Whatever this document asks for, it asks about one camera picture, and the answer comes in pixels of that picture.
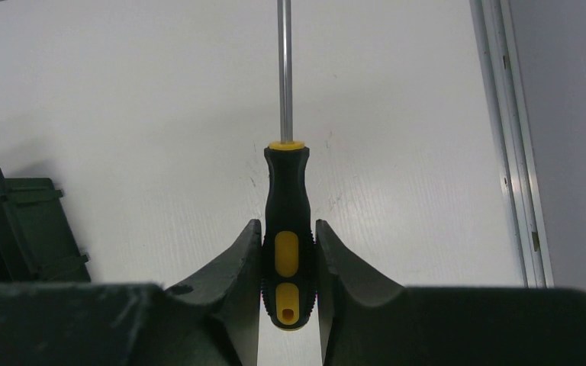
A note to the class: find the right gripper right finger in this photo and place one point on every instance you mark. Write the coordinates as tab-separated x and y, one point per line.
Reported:
365	318

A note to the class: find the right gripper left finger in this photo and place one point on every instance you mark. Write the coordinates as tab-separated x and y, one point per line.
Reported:
209	318

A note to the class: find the black yellow screwdriver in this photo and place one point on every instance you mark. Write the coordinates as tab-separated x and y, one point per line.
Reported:
288	259

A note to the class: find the black plastic bin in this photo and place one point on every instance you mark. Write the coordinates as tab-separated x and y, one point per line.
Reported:
36	241

